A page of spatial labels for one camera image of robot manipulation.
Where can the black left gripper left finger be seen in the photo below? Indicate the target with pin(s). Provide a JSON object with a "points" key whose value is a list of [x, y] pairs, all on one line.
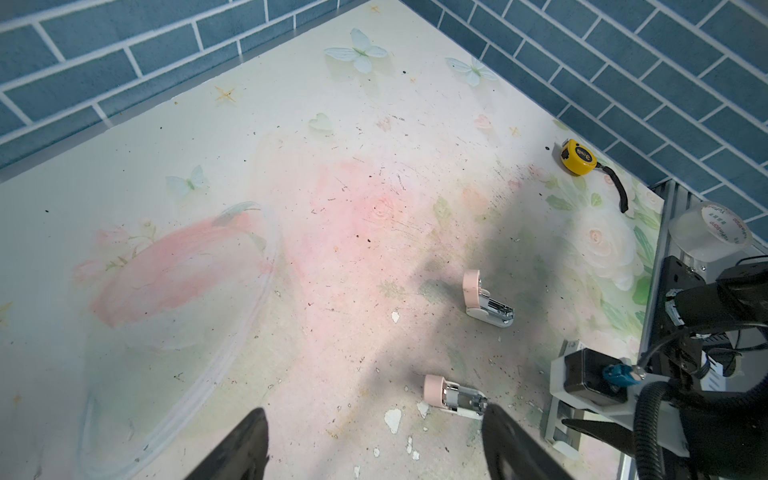
{"points": [[242, 454]]}

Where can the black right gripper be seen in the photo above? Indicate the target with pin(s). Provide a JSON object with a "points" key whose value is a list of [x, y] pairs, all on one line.
{"points": [[725, 436]]}

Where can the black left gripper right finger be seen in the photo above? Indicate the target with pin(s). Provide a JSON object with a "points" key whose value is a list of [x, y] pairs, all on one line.
{"points": [[511, 453]]}

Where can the yellow tape measure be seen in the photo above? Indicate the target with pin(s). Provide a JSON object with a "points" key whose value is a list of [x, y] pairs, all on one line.
{"points": [[577, 158]]}

